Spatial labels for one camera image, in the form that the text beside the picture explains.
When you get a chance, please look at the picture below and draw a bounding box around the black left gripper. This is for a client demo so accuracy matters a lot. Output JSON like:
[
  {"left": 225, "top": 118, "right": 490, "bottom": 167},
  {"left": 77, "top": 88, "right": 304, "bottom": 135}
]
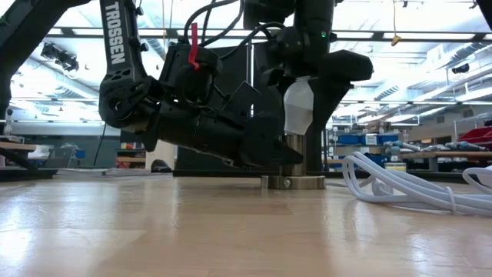
[{"left": 147, "top": 80, "right": 305, "bottom": 169}]

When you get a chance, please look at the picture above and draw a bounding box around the brass lamp socket base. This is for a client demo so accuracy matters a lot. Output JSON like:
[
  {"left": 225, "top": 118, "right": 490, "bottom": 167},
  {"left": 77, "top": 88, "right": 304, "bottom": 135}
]
[{"left": 260, "top": 132, "right": 326, "bottom": 191}]

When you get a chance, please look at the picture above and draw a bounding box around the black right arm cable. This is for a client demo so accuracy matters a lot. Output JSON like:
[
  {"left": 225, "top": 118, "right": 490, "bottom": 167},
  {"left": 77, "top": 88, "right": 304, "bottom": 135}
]
[{"left": 218, "top": 22, "right": 286, "bottom": 59}]

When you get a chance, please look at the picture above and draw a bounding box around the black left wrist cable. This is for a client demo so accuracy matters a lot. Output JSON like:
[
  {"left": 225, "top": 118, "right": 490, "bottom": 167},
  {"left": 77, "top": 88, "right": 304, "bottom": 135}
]
[{"left": 183, "top": 0, "right": 247, "bottom": 49}]

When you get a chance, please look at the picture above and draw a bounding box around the low wooden shelf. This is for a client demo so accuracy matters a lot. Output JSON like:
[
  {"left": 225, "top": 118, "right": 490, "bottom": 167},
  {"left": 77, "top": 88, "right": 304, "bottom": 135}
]
[{"left": 116, "top": 148, "right": 147, "bottom": 169}]

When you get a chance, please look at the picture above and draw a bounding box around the white coiled power cord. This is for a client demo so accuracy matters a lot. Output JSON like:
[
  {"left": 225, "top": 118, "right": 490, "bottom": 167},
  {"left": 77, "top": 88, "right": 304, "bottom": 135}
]
[{"left": 341, "top": 150, "right": 492, "bottom": 217}]

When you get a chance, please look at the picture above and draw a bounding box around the black monitor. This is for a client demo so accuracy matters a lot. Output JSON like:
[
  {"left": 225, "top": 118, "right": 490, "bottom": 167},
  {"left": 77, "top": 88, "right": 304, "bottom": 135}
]
[{"left": 120, "top": 129, "right": 144, "bottom": 144}]

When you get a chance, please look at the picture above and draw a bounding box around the red storage bin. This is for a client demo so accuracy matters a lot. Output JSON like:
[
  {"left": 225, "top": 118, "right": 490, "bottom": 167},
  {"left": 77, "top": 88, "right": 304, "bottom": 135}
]
[{"left": 457, "top": 126, "right": 492, "bottom": 145}]

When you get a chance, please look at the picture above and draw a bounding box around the black ceiling-mounted camera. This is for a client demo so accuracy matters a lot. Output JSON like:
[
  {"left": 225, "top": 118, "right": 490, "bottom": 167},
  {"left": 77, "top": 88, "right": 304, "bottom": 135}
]
[{"left": 40, "top": 42, "right": 80, "bottom": 72}]

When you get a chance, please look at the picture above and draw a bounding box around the black hanging cable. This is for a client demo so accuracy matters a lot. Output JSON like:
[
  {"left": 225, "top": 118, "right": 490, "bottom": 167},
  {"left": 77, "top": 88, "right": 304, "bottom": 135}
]
[{"left": 93, "top": 122, "right": 108, "bottom": 167}]

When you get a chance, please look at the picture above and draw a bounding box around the red strap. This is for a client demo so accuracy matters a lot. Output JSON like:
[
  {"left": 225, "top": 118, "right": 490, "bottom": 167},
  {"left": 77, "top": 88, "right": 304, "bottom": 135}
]
[{"left": 188, "top": 22, "right": 201, "bottom": 72}]

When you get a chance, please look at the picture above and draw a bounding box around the wooden workbench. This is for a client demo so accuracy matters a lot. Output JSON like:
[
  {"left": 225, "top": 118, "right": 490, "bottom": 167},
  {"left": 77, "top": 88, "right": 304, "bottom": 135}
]
[{"left": 399, "top": 151, "right": 492, "bottom": 172}]

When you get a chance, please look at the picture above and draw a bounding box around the blue storage bin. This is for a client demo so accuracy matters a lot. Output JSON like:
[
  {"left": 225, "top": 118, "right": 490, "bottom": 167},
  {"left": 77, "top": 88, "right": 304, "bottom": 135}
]
[
  {"left": 337, "top": 133, "right": 364, "bottom": 146},
  {"left": 377, "top": 133, "right": 401, "bottom": 145}
]

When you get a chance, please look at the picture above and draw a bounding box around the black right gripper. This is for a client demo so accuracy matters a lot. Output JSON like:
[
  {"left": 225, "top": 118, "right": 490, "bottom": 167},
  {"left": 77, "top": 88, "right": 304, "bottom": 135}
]
[{"left": 261, "top": 0, "right": 374, "bottom": 134}]

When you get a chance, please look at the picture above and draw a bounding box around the wooden side table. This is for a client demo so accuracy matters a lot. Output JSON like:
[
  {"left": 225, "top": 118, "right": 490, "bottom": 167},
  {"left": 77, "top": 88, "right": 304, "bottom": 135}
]
[{"left": 0, "top": 141, "right": 58, "bottom": 182}]

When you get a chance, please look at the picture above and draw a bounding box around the yellow hanging tag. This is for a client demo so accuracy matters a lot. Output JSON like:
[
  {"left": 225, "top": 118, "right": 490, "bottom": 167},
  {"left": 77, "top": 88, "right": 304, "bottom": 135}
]
[{"left": 391, "top": 0, "right": 403, "bottom": 48}]

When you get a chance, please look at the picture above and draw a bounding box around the white frosted light bulb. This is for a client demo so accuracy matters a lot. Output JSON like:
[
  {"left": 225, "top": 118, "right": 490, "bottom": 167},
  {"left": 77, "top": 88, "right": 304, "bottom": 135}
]
[{"left": 283, "top": 75, "right": 315, "bottom": 136}]

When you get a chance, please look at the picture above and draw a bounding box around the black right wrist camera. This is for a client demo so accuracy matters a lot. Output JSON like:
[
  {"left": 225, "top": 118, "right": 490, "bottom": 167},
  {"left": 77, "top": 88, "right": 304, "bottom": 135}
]
[{"left": 243, "top": 0, "right": 297, "bottom": 31}]

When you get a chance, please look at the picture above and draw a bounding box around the black overhead frame beam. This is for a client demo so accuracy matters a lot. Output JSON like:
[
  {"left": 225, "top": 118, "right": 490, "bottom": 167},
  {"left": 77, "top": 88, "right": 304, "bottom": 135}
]
[{"left": 45, "top": 25, "right": 492, "bottom": 43}]

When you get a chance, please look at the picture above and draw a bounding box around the white cylindrical container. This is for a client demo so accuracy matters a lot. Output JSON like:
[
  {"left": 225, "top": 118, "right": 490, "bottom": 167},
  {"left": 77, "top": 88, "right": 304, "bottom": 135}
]
[{"left": 145, "top": 140, "right": 178, "bottom": 171}]

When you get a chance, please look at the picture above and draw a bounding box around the black dome-shaped object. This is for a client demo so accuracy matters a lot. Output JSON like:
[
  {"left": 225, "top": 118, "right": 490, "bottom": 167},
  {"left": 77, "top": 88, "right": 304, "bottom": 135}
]
[{"left": 150, "top": 159, "right": 173, "bottom": 174}]

